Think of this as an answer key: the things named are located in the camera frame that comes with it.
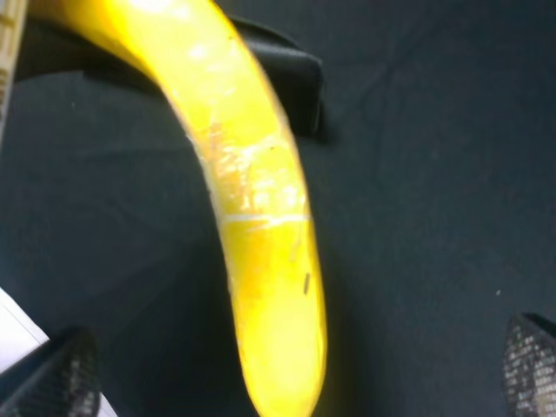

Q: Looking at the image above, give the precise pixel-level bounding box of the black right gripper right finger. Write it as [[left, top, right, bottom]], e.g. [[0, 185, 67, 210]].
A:
[[502, 313, 555, 416]]

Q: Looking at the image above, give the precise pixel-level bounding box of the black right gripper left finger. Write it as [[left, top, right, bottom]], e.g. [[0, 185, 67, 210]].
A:
[[1, 327, 101, 416]]

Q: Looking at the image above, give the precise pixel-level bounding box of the yellow banana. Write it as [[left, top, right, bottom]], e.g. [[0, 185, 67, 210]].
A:
[[30, 1, 327, 416]]

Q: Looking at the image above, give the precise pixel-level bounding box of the black fabric pouch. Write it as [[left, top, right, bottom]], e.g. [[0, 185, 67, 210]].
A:
[[15, 17, 324, 136]]

